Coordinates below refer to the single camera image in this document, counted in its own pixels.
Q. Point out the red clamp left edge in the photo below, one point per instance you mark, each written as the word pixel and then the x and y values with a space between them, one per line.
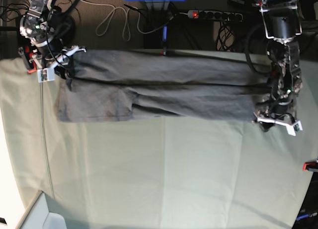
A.
pixel 26 54

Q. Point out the red clamp edge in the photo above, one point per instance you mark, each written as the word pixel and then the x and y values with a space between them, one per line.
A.
pixel 26 54
pixel 311 166

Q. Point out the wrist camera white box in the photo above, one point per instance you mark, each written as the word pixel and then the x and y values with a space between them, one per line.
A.
pixel 45 75

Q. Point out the white power strip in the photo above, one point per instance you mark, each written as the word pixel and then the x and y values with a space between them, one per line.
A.
pixel 215 15

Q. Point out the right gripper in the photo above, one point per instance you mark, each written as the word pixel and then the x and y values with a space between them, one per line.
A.
pixel 58 61

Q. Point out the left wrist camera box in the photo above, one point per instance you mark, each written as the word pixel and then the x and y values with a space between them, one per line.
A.
pixel 293 128

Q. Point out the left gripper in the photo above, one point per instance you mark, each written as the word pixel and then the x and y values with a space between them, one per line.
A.
pixel 272 115

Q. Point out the red clamp right edge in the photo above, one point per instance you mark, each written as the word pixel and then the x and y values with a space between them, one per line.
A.
pixel 311 166

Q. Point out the grey plastic bin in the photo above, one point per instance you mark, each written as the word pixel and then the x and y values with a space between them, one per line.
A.
pixel 38 215

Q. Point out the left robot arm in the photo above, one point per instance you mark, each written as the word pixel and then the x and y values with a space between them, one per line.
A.
pixel 281 24

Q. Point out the dark grey t-shirt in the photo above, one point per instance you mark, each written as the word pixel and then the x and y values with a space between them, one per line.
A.
pixel 112 86

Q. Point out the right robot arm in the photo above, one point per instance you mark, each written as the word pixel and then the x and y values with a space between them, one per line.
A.
pixel 45 40

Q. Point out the black device with labels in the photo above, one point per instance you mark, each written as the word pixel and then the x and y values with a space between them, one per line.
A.
pixel 243 4

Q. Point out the pale green table cloth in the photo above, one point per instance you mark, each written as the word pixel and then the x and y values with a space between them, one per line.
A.
pixel 161 173

